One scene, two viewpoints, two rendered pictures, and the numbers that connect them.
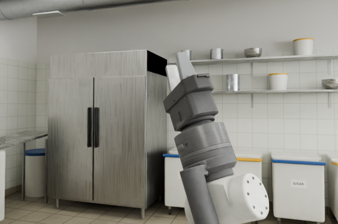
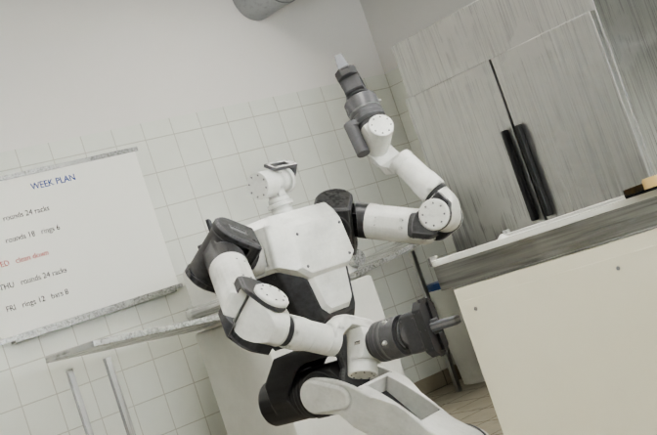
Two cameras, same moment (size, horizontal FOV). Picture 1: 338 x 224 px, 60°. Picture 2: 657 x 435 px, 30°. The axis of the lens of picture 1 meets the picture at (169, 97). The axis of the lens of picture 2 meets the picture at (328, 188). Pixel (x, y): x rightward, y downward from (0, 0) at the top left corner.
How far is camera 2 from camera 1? 2.73 m
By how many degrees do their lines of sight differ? 33
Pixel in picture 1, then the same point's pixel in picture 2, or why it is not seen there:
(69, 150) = not seen: hidden behind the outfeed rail
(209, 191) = (363, 132)
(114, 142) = (584, 190)
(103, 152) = not seen: hidden behind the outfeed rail
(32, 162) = (449, 302)
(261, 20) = not seen: outside the picture
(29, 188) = (464, 363)
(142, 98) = (603, 65)
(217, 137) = (360, 101)
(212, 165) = (358, 117)
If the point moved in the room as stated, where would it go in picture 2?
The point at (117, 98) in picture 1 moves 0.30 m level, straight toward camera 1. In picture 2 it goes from (553, 86) to (541, 85)
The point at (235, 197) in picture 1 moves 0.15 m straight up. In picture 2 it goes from (368, 129) to (348, 72)
